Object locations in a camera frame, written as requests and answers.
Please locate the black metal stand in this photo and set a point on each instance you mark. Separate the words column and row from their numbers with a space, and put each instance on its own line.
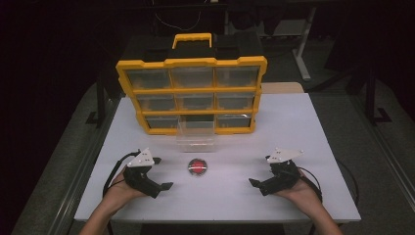
column 100, row 98
column 370, row 98

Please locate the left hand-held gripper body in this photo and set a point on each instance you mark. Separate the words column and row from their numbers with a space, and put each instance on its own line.
column 141, row 178

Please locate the person's right hand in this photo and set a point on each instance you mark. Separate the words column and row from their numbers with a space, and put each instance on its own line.
column 301, row 194

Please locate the round red black tin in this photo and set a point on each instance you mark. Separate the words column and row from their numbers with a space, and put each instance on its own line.
column 197, row 166

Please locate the set of clear organizer drawers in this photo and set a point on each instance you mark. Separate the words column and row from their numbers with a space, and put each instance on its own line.
column 148, row 79

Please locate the light wooden board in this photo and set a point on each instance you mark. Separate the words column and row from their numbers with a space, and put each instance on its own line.
column 282, row 88

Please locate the person's left hand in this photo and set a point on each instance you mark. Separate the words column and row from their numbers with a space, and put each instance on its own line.
column 119, row 191

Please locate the grey metal floor rail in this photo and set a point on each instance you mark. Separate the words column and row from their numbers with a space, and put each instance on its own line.
column 84, row 169
column 388, row 156

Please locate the white metal desk leg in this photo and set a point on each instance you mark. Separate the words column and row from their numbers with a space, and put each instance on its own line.
column 304, row 45

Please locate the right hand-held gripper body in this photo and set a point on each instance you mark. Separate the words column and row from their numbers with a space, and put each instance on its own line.
column 283, row 178

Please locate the yellow black drawer organizer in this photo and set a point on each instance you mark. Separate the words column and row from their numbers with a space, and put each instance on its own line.
column 192, row 62

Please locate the clear plastic drawer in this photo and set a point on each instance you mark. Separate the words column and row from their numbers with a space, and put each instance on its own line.
column 195, row 141

